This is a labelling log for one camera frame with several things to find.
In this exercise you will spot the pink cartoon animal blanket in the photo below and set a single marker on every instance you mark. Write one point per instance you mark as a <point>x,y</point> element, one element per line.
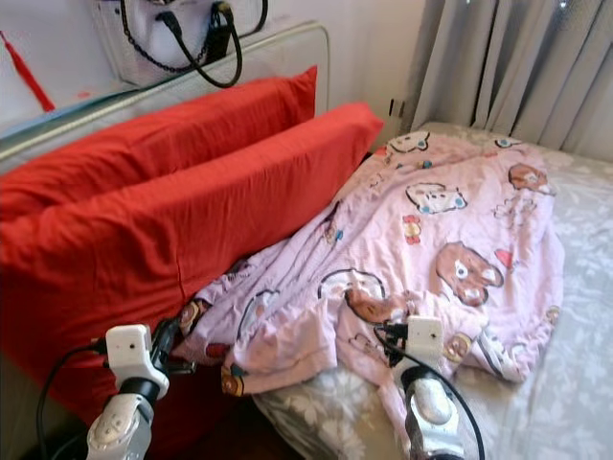
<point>441,220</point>

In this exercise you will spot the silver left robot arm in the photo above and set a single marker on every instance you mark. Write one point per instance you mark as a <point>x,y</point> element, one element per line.
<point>120,426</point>

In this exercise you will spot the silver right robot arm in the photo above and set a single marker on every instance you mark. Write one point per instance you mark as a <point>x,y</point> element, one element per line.
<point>433,410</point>

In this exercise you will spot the large red cushion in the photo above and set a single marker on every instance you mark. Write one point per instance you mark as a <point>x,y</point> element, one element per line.
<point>172,139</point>
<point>134,259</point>

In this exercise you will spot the bed with grey floral sheet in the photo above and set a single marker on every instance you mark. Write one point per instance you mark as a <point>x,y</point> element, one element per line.
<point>584,307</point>

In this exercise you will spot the red hanging tassel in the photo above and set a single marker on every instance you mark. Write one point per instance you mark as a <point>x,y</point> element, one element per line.
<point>29,77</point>

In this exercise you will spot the grey pleated curtain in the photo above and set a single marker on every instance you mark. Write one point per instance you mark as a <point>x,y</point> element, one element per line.
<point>508,67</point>

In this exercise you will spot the black power adapter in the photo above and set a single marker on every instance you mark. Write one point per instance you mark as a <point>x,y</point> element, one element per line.
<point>225,32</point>

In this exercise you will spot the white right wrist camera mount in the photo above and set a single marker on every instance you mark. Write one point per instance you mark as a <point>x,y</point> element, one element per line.
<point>426,340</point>

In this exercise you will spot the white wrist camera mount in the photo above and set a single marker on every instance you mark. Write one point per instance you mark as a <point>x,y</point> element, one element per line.
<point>132,350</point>
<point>426,340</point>

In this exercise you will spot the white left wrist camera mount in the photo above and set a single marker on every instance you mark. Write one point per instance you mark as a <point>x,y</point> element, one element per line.
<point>132,350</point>

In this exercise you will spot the dark wall socket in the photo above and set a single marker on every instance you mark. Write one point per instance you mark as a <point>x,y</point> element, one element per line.
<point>396,107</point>

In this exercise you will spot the white wall appliance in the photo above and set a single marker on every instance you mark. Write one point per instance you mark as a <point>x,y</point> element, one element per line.
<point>120,43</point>

